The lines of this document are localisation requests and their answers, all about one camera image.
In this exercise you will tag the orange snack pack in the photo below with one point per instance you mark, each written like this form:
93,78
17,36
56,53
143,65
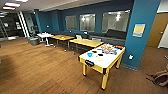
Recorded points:
106,47

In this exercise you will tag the blue table tennis paddle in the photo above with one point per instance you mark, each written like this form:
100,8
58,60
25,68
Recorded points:
99,49

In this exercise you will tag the rectangular ceiling light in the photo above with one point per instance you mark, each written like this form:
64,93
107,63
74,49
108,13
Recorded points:
8,8
12,4

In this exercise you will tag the yellow bowl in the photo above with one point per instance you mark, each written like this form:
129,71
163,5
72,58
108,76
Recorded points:
99,60

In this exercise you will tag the yellow wall sign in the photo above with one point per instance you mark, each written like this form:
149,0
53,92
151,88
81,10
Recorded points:
139,30

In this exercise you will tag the white laptop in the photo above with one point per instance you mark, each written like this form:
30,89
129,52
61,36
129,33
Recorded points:
79,36

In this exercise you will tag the colourful game box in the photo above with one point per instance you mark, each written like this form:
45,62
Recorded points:
109,51

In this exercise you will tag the white wall outlet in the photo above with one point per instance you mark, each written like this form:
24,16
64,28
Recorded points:
130,57

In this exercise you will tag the large wall window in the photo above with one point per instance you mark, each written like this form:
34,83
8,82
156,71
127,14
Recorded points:
70,23
87,22
116,20

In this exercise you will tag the blue bowl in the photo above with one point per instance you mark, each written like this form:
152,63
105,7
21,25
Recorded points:
89,54

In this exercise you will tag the brown wooden door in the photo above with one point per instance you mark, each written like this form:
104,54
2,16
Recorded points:
158,30

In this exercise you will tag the grey round ottoman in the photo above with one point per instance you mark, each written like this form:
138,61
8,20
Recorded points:
33,41

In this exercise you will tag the white table with dishes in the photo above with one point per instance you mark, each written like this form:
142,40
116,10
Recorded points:
100,63

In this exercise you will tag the long wooden table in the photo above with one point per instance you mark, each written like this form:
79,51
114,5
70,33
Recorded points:
61,37
86,42

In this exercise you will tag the red flat item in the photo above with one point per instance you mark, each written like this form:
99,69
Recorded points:
119,47

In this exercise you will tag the small white table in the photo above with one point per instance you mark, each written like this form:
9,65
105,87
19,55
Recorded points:
44,35

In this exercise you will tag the black sofa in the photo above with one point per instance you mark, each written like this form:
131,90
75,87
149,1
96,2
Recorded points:
113,36

